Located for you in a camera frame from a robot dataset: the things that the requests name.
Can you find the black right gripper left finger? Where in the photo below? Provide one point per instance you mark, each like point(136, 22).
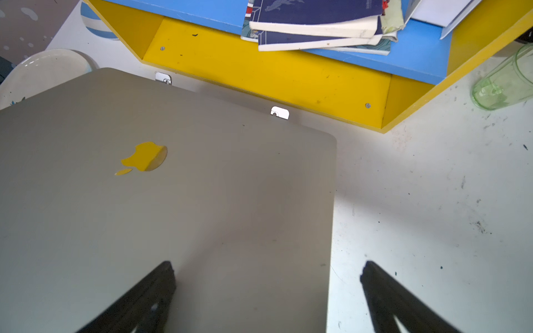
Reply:
point(143, 308)

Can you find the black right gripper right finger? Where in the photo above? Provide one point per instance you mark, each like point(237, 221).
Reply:
point(391, 303)

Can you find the silver laptop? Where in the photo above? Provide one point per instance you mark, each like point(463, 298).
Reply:
point(110, 175)

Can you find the silver folding laptop stand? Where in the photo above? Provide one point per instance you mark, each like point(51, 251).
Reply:
point(275, 110)

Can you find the green glass tumbler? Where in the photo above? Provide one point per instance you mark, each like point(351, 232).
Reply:
point(508, 84)

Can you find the cream floral plate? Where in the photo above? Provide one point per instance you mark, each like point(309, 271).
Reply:
point(41, 72)

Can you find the stack of books underneath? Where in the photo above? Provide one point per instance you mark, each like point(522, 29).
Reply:
point(380, 44)

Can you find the yellow pink blue shelf unit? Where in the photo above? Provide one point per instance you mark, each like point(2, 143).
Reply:
point(202, 39)

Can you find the dark blue book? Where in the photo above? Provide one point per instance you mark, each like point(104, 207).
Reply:
point(341, 18)

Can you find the white grey book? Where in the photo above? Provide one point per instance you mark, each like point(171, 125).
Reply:
point(446, 14)

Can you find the blue striped white bowl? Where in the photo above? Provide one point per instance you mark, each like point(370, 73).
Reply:
point(94, 24)

